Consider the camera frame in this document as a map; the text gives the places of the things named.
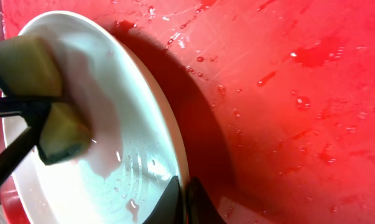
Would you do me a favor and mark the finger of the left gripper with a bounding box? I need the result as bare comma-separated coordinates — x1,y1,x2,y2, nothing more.
0,96,62,119
0,126,41,188

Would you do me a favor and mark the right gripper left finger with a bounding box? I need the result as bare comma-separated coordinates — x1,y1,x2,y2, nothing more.
143,176,183,224

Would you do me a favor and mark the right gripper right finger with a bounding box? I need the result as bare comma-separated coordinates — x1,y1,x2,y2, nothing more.
186,177,226,224

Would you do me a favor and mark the green scrubbing sponge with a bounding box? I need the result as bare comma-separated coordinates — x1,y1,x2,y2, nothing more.
0,35,91,165

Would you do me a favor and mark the white plate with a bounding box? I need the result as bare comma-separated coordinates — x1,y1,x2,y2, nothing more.
12,11,189,223

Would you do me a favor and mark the red plastic tray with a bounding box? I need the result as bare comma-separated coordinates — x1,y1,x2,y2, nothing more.
0,0,375,223

